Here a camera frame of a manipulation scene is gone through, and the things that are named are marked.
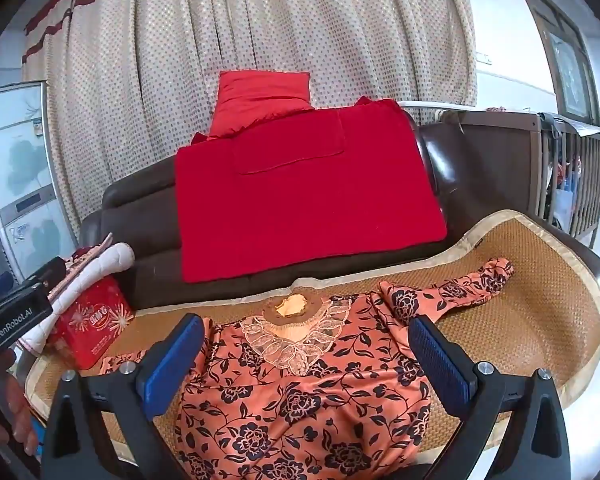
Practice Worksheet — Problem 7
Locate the brown framed door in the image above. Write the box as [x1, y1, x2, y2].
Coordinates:
[510, 0, 600, 129]

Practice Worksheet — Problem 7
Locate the red gift box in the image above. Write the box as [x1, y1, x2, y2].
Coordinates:
[55, 275, 136, 371]

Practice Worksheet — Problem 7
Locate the woven bamboo seat mat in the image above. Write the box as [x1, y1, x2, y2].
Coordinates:
[25, 208, 600, 467]

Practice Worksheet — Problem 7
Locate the white pink quilted cloth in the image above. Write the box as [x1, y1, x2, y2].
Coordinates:
[17, 232, 136, 356]

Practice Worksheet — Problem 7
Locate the beige dotted curtain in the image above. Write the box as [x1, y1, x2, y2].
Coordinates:
[22, 0, 479, 241]

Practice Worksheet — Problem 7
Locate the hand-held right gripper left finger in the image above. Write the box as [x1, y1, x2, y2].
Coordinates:
[40, 312, 206, 480]

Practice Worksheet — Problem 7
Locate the red towel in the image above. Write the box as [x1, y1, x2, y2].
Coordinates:
[174, 96, 449, 284]

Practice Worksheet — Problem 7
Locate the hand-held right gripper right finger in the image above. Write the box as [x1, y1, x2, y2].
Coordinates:
[407, 316, 574, 480]

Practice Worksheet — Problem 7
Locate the person's left hand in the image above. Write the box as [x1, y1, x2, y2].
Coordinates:
[0, 355, 42, 448]

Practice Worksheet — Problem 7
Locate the orange floral blouse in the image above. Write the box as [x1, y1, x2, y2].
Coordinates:
[100, 257, 516, 480]

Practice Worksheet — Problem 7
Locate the brown leather sofa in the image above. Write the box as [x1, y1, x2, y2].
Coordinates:
[77, 110, 600, 311]

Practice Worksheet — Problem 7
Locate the white standing air conditioner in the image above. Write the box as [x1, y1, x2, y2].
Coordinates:
[0, 80, 79, 281]

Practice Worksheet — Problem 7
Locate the brown wooden crib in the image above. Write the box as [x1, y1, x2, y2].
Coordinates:
[437, 107, 600, 249]

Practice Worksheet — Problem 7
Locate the red pillow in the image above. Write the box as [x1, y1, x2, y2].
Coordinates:
[190, 70, 315, 147]

